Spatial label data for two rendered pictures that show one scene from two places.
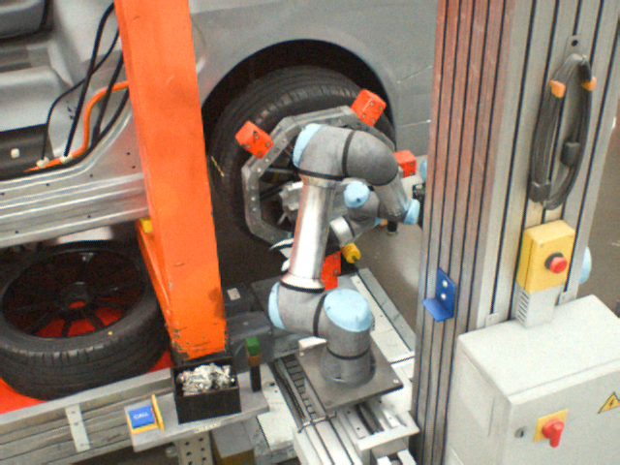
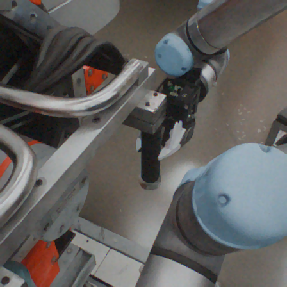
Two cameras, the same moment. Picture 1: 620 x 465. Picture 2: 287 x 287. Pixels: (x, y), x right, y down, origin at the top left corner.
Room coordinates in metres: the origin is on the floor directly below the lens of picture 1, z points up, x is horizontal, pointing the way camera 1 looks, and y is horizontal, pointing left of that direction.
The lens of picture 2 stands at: (1.98, 0.03, 1.28)
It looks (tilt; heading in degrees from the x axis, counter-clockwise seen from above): 45 degrees down; 317
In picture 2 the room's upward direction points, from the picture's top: straight up
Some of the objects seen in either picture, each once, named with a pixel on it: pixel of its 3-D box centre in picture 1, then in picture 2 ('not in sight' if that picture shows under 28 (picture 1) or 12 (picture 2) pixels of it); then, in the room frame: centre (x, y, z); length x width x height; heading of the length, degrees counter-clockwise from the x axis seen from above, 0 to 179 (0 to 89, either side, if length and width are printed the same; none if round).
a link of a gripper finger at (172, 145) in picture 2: not in sight; (172, 136); (2.27, -0.32, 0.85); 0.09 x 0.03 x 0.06; 118
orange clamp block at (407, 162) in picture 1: (400, 165); (83, 70); (2.56, -0.34, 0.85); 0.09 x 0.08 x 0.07; 110
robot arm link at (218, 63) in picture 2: not in sight; (207, 63); (2.39, -0.56, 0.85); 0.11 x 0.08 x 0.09; 110
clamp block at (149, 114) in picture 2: not in sight; (136, 106); (2.32, -0.27, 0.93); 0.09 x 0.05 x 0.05; 20
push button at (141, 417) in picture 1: (141, 418); not in sight; (1.75, 0.53, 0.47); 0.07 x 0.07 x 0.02; 20
